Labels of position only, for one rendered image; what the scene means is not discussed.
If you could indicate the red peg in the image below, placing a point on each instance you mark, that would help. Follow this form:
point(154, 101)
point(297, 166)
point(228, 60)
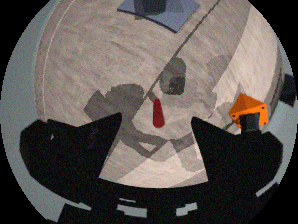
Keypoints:
point(158, 115)

